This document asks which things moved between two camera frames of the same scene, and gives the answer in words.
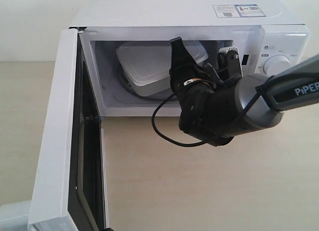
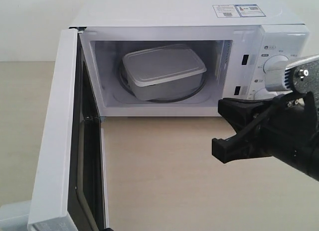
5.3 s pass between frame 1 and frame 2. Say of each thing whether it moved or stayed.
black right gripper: moved
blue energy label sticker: stayed
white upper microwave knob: stayed
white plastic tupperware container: moved
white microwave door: stayed
